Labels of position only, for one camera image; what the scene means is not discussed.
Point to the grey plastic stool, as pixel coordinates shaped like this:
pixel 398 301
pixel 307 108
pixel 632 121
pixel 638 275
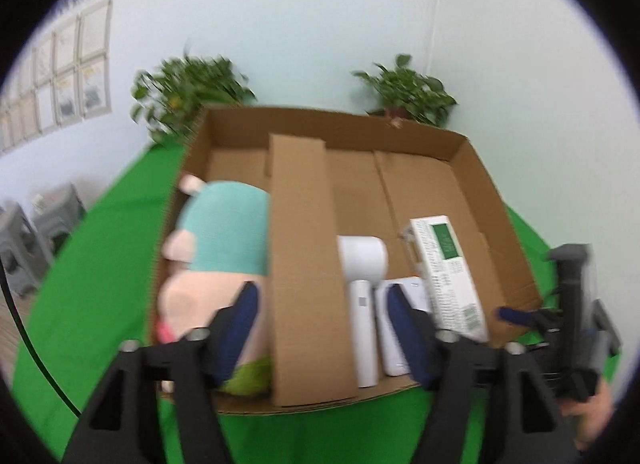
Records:
pixel 57 214
pixel 22 249

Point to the group of framed certificates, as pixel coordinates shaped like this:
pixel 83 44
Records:
pixel 70 69

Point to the white hair dryer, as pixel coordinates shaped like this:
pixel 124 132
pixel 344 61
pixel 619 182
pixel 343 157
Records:
pixel 362 254

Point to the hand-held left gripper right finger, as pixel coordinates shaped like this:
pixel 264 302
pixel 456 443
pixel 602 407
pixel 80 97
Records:
pixel 410 339

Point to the plain white box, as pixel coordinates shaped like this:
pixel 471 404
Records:
pixel 389 344

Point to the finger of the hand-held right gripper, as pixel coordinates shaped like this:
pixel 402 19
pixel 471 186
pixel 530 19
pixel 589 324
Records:
pixel 530 318

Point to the pink and teal plush toy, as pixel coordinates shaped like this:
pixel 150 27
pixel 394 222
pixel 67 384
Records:
pixel 225 224

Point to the long brown cardboard box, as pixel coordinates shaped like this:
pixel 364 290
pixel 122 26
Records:
pixel 305 269

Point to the white box with green label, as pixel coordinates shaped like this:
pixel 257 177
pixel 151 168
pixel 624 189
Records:
pixel 450 284

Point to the potted green plant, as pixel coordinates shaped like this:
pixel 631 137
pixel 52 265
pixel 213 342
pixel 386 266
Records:
pixel 190 89
pixel 410 89

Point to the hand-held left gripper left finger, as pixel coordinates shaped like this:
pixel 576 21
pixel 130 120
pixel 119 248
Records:
pixel 235 329

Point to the person's right hand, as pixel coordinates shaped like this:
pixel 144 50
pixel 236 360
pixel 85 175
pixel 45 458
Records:
pixel 595 414

